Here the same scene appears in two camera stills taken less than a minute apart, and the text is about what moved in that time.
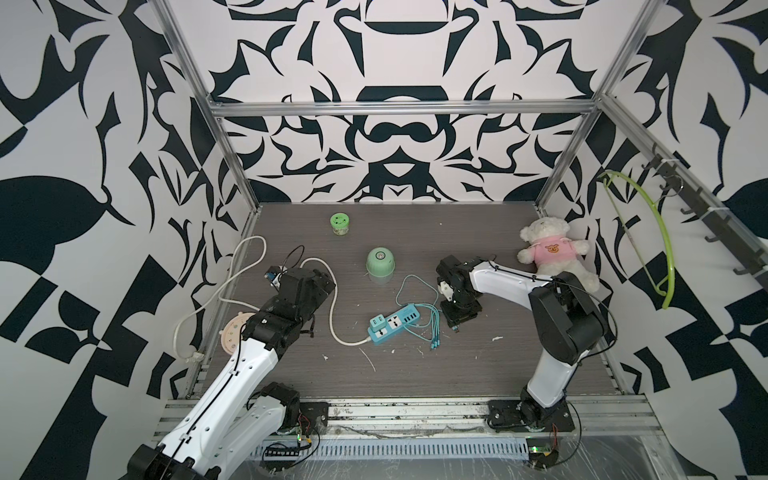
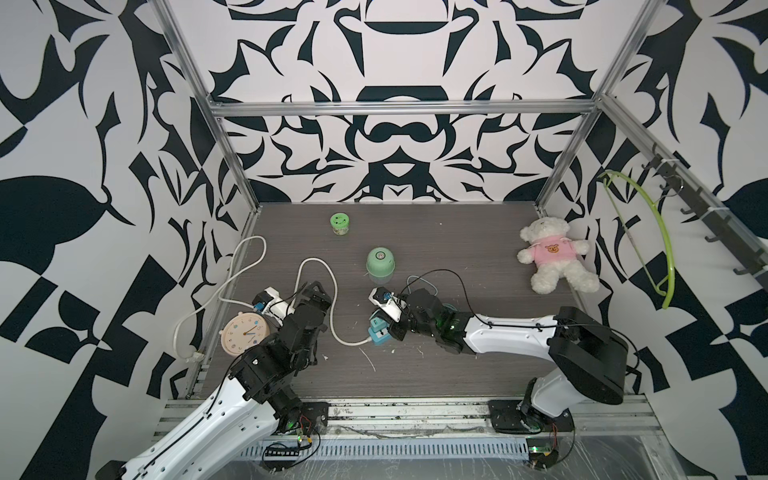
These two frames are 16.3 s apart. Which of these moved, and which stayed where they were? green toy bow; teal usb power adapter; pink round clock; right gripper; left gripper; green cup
Moved: left gripper; right gripper
Stayed: teal usb power adapter; green cup; pink round clock; green toy bow
